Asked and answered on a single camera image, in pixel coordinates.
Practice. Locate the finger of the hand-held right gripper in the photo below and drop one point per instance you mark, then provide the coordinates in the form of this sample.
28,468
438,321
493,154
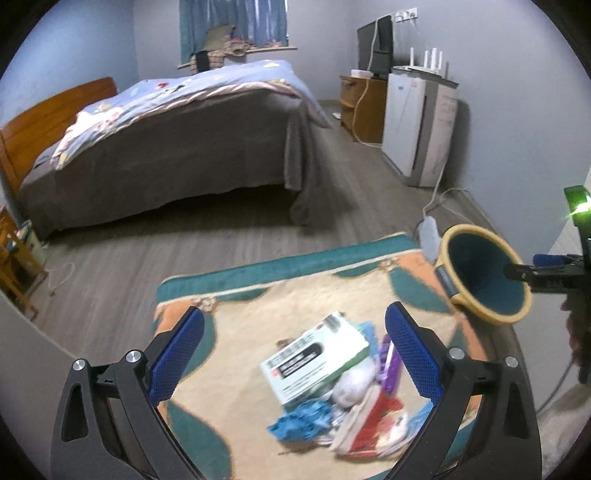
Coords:
545,277

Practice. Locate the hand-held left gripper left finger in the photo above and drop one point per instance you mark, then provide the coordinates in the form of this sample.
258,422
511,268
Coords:
178,355

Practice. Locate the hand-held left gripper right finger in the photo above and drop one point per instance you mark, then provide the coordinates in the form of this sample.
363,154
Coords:
411,350

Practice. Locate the purple wrapper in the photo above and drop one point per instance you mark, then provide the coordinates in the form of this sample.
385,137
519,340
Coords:
388,364

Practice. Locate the light blue cloth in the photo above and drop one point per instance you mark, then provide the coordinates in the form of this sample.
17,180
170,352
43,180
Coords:
369,332

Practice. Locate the white tissue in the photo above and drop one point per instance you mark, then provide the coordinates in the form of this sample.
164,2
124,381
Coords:
355,383

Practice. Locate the yellow rimmed teal waste bin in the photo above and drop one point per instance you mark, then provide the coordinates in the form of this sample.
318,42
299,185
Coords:
480,263

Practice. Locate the red and white wrapper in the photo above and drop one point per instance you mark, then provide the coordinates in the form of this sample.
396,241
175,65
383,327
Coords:
378,422

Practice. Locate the green and white cardboard box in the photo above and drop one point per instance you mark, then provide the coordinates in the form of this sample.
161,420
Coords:
314,360

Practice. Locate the teal and orange patterned rug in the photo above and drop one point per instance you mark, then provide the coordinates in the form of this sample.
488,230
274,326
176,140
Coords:
277,314

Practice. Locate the white power strip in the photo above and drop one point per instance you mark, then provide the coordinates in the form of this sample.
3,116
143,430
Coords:
429,235

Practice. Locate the wooden bedside table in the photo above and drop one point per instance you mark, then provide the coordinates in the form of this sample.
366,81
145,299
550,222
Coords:
18,277

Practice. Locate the white air purifier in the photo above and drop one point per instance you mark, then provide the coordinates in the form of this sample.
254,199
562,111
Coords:
406,124

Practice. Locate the bed with grey bedspread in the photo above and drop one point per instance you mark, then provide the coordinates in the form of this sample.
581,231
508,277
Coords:
184,157

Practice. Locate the white router with antennas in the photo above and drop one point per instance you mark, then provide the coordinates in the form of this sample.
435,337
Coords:
429,70

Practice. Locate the wooden cabinet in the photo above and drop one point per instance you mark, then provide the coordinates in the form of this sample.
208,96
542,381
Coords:
371,113

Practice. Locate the small white box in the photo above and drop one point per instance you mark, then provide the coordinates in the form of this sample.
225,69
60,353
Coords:
361,73

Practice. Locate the black monitor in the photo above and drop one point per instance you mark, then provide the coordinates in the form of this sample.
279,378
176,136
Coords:
369,41

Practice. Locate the wooden headboard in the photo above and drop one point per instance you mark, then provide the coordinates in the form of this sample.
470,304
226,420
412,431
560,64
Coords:
46,110

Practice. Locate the light blue printed quilt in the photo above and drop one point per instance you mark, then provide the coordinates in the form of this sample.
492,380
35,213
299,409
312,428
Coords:
207,78

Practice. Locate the plaid clothes pile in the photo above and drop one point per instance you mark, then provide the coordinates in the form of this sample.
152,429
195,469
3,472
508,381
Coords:
226,48

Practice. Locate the wooden window sill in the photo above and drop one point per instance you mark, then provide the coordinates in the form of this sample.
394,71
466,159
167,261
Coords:
277,47

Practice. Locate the blue curtain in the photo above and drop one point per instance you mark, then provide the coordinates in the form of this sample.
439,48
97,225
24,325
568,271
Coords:
258,23

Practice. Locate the white wall socket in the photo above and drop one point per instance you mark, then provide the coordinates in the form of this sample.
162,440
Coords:
405,14

